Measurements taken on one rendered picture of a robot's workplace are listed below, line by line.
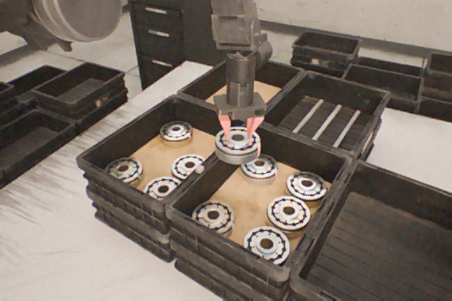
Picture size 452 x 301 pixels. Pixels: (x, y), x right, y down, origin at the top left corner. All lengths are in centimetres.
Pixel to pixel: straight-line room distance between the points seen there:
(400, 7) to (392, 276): 335
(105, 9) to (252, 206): 68
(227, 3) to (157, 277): 68
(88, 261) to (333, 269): 61
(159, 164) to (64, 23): 77
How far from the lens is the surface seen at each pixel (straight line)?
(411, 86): 229
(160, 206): 83
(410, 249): 96
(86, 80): 235
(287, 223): 88
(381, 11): 405
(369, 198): 103
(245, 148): 79
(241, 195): 97
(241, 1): 65
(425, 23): 406
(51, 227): 118
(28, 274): 110
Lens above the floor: 153
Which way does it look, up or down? 36 degrees down
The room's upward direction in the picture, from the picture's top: straight up
